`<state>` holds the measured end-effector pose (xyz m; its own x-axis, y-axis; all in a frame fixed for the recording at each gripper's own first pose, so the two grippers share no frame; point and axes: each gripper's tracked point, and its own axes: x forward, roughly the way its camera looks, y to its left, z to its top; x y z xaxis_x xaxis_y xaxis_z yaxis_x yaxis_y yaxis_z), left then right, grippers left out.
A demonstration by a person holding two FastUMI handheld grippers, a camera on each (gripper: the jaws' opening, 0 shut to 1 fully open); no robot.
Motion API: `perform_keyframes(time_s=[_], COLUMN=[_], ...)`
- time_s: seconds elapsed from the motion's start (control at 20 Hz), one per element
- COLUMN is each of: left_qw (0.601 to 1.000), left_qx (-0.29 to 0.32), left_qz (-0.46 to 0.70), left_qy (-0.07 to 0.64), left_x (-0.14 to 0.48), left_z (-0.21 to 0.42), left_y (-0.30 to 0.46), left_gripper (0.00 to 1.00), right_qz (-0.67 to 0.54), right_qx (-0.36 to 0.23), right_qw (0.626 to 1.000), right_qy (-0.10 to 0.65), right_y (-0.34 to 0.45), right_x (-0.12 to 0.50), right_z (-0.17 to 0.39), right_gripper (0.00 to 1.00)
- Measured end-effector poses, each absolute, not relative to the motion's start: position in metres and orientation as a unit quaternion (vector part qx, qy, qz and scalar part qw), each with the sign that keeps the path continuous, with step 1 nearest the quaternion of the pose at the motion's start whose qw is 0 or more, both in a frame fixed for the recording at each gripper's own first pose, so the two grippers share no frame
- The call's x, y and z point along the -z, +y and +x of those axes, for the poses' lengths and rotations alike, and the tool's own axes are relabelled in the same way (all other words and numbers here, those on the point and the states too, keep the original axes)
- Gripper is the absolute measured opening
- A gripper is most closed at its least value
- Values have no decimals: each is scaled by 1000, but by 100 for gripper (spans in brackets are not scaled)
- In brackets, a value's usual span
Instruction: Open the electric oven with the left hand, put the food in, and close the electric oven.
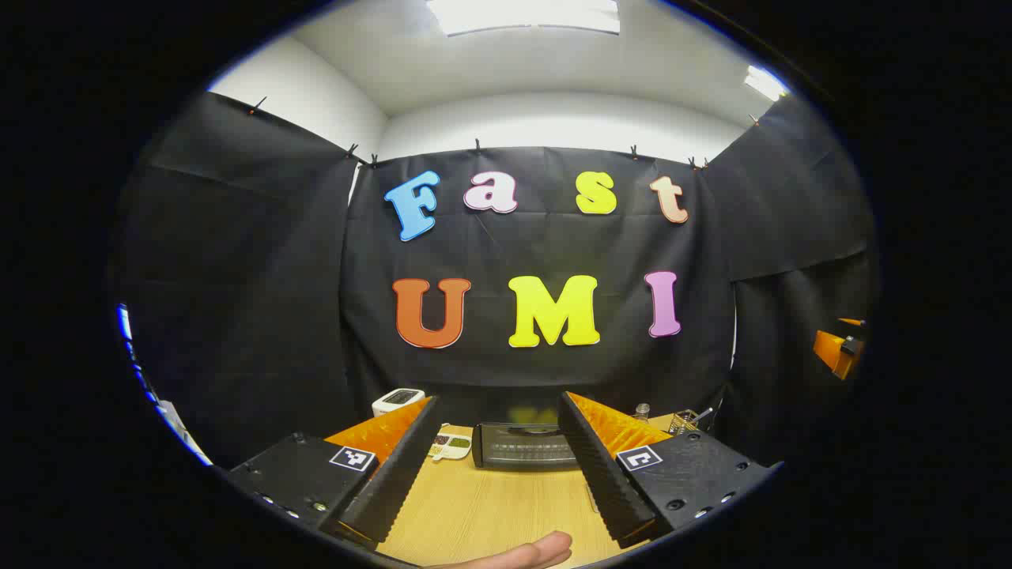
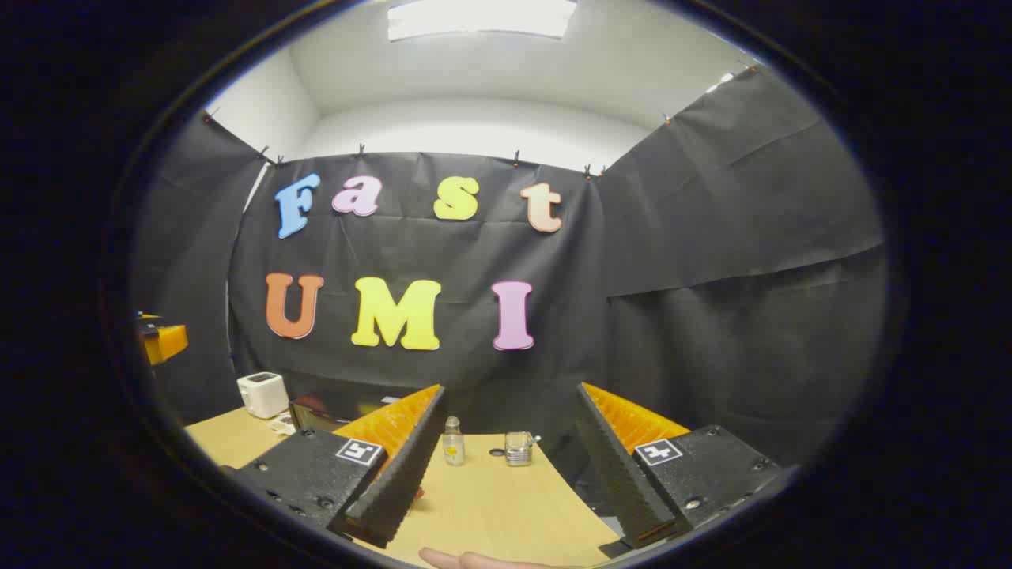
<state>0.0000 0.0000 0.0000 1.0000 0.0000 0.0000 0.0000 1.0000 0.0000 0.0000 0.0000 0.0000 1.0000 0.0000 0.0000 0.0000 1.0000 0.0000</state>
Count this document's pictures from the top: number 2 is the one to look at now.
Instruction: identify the black backdrop cloth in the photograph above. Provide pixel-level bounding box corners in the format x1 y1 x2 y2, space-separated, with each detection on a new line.
130 67 890 467

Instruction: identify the white toaster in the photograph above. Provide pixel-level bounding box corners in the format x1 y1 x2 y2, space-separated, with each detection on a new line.
237 371 290 420

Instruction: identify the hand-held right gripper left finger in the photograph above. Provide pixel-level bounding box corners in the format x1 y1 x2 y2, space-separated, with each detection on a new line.
229 384 447 549

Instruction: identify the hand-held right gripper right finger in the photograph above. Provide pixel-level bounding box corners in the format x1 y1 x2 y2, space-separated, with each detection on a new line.
575 382 783 554

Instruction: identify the clear glass bottle yellow label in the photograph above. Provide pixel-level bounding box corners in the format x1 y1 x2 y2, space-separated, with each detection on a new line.
442 416 466 466

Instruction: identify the ceiling light panel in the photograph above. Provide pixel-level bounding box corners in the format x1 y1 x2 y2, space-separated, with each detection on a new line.
387 0 578 42

